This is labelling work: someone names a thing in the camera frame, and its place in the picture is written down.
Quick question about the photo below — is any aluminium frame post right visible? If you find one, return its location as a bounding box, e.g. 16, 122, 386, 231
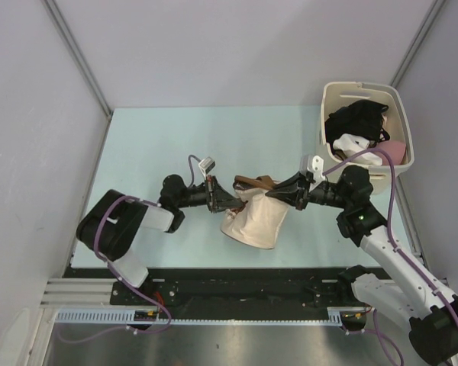
389, 0, 449, 88

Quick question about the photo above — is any grey slotted cable duct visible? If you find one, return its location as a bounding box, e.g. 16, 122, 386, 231
56, 307, 368, 326

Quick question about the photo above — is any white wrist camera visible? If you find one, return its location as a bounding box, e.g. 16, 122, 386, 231
299, 155, 324, 184
198, 156, 215, 178

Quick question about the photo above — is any white garment in basket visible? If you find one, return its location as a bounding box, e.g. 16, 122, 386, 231
332, 133, 382, 166

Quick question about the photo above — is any aluminium frame post left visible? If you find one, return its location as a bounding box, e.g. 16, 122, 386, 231
40, 0, 113, 120

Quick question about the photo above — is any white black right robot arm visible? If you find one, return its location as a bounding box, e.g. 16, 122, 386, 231
267, 165, 458, 365

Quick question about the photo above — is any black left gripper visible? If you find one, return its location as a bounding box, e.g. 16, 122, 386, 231
176, 175, 243, 214

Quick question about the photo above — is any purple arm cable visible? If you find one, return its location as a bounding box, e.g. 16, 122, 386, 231
322, 148, 458, 366
56, 154, 211, 342

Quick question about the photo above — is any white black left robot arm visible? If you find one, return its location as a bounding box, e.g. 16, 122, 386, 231
76, 175, 244, 305

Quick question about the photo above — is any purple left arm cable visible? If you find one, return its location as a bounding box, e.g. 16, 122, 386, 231
56, 154, 211, 342

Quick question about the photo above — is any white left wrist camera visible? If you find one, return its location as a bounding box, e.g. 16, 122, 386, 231
198, 156, 215, 178

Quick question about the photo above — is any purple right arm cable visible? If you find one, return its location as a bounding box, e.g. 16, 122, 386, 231
322, 148, 458, 366

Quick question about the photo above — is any cream plastic laundry basket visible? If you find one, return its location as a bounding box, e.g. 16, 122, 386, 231
316, 82, 414, 175

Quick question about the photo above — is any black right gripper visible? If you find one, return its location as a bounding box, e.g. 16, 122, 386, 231
266, 170, 350, 211

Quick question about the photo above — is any aluminium frame post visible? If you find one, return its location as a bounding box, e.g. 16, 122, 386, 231
40, 0, 113, 120
389, 0, 449, 88

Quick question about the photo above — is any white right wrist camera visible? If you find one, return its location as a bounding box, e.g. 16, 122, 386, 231
299, 155, 324, 184

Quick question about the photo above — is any black garment in basket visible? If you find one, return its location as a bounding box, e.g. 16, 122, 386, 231
324, 100, 391, 147

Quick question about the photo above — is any pink bra cup in basket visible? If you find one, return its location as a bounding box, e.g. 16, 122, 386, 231
374, 140, 406, 165

